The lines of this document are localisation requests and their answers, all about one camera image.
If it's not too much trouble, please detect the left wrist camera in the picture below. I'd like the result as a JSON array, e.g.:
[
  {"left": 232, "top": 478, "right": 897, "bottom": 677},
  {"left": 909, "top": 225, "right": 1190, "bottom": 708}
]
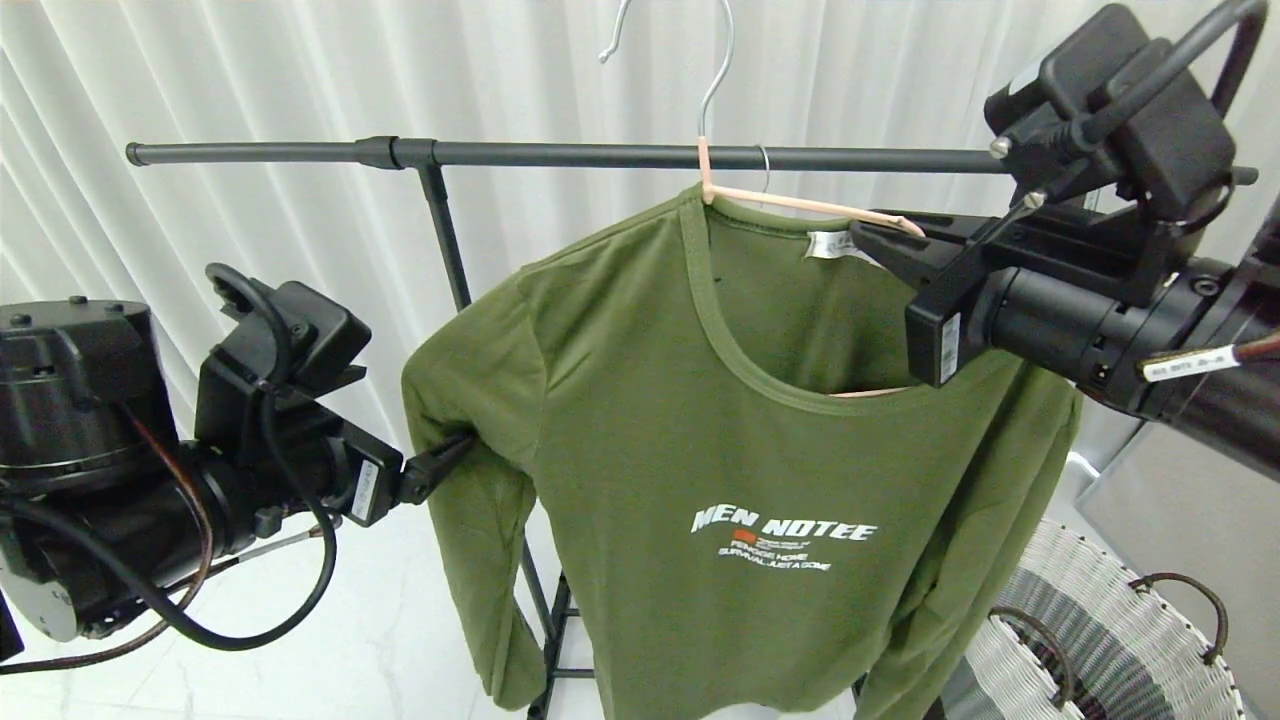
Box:
[{"left": 195, "top": 265, "right": 373, "bottom": 456}]

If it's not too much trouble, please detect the white laundry basket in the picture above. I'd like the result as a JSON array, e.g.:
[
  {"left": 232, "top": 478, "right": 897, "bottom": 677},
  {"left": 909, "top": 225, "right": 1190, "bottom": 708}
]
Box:
[{"left": 940, "top": 518, "right": 1248, "bottom": 720}]

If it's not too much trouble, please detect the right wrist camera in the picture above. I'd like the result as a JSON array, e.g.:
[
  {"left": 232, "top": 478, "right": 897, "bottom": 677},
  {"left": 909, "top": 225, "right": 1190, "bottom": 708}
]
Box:
[{"left": 985, "top": 3, "right": 1238, "bottom": 301}]

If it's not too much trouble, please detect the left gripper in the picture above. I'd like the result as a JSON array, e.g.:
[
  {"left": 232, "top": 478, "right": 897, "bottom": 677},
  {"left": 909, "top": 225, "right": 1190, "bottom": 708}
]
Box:
[{"left": 200, "top": 425, "right": 406, "bottom": 558}]

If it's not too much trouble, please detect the black cable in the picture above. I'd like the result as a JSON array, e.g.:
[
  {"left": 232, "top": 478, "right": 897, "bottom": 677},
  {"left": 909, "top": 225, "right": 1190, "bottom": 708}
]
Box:
[
  {"left": 0, "top": 262, "right": 341, "bottom": 653},
  {"left": 1075, "top": 0, "right": 1269, "bottom": 146}
]

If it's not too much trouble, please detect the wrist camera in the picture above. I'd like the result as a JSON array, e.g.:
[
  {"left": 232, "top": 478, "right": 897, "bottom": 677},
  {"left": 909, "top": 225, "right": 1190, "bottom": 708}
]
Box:
[
  {"left": 985, "top": 3, "right": 1238, "bottom": 301},
  {"left": 195, "top": 265, "right": 373, "bottom": 456}
]

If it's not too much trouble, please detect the black clothes rack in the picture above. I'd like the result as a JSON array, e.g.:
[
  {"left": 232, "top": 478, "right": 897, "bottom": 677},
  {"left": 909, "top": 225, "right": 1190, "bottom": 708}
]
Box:
[{"left": 125, "top": 135, "right": 1259, "bottom": 720}]

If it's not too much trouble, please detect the white curtain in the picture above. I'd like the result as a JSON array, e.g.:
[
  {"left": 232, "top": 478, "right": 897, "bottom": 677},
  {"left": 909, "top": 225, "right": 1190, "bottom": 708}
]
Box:
[{"left": 0, "top": 0, "right": 1280, "bottom": 481}]

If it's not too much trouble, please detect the green garment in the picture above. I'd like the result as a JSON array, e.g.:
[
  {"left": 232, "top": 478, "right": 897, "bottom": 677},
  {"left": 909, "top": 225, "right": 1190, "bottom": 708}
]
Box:
[{"left": 400, "top": 183, "right": 1083, "bottom": 720}]

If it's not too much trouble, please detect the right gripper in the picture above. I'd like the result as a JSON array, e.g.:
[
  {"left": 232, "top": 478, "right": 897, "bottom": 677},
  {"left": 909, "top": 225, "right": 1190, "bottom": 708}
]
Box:
[{"left": 850, "top": 208, "right": 1280, "bottom": 481}]

